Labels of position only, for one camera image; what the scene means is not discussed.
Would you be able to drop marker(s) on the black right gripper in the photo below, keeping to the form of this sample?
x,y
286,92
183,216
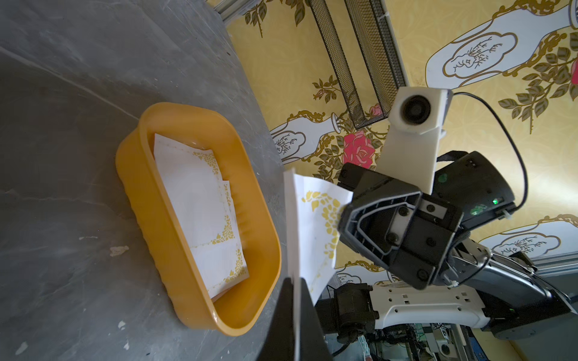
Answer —
x,y
396,226

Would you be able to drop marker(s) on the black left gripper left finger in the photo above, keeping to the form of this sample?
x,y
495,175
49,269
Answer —
x,y
279,344

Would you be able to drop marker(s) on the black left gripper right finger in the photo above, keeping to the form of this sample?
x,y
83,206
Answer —
x,y
312,345

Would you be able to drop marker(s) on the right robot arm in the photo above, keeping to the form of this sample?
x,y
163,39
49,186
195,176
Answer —
x,y
476,287

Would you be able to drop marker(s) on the stationery paper stack in box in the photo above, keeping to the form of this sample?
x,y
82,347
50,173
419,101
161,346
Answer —
x,y
202,201

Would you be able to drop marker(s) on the yellow plastic storage box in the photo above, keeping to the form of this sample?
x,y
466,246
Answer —
x,y
237,311

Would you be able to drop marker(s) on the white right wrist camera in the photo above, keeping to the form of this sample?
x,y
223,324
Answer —
x,y
410,150

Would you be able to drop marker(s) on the black wire mesh basket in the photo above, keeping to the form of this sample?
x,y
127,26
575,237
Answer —
x,y
361,46

